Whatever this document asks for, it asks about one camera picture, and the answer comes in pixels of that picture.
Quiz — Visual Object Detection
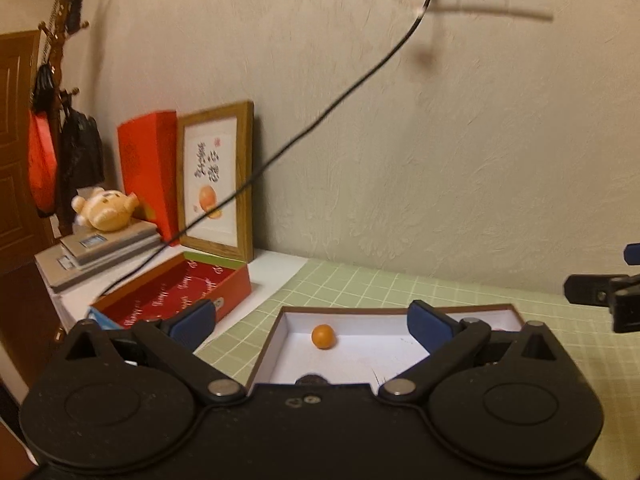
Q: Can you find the red hanging bag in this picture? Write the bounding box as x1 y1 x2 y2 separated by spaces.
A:
27 107 59 219

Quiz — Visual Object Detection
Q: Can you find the brown cardboard box white inside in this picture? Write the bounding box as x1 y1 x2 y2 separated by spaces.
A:
250 304 526 396

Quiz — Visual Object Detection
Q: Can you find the large black hanging bag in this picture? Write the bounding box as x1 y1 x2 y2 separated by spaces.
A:
59 104 106 201

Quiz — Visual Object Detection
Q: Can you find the wooden coat rack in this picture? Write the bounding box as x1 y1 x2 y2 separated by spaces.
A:
37 0 98 237

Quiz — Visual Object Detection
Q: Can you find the plush bear toy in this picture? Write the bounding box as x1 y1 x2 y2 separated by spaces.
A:
71 187 140 233

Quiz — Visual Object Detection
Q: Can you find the tall red gift box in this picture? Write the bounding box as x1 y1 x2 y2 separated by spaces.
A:
117 110 179 247

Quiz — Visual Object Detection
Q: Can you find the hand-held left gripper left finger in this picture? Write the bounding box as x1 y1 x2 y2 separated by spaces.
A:
62 299 247 404

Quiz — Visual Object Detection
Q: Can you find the dark item on rack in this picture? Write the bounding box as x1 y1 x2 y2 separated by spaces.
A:
65 0 86 36

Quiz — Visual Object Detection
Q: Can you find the wooden picture frame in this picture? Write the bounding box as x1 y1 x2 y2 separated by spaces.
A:
176 101 255 264

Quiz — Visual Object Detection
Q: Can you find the green checked tablecloth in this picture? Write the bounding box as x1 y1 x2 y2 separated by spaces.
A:
192 257 640 480

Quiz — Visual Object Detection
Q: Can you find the small black hanging bag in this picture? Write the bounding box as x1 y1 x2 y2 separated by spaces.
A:
31 62 55 113

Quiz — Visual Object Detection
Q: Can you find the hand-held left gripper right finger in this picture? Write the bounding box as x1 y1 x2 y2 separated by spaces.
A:
377 300 563 404

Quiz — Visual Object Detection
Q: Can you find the brown wooden door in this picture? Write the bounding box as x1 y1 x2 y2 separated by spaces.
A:
0 30 61 273

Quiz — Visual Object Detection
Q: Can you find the grey digital scale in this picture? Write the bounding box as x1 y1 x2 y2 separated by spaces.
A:
60 220 161 264

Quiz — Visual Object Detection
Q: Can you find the open red patterned box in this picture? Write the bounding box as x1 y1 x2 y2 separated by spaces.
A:
87 251 252 332

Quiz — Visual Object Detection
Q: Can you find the black power cable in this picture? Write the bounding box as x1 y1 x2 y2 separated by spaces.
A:
97 0 440 302

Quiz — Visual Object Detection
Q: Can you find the grey flat box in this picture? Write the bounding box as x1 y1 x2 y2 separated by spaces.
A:
35 237 172 294

